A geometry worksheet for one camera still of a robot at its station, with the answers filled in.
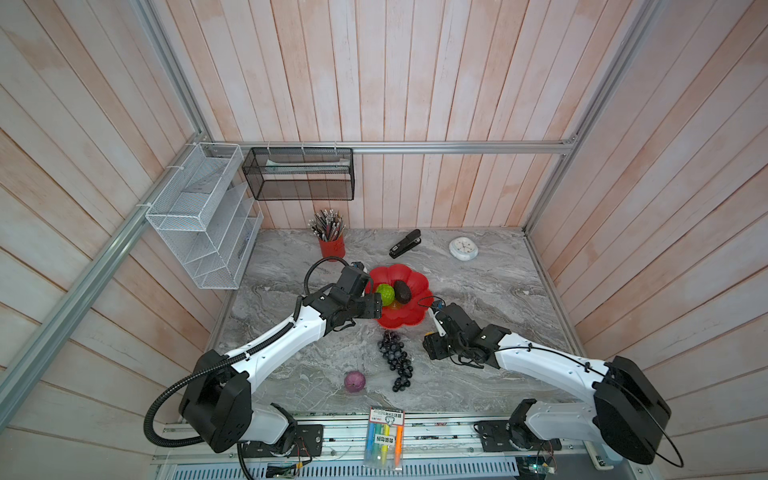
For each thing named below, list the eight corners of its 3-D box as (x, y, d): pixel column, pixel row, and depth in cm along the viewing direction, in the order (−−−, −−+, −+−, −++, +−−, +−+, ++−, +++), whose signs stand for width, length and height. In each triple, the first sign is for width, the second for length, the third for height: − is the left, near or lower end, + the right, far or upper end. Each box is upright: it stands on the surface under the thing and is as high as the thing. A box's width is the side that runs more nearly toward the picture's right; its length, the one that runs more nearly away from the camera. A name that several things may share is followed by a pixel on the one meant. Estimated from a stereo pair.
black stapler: (393, 260, 113) (394, 253, 110) (387, 254, 115) (387, 247, 112) (422, 240, 120) (424, 233, 117) (416, 235, 122) (417, 228, 118)
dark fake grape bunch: (394, 393, 82) (395, 388, 78) (376, 342, 92) (375, 334, 87) (416, 385, 84) (418, 379, 79) (396, 335, 93) (397, 328, 89)
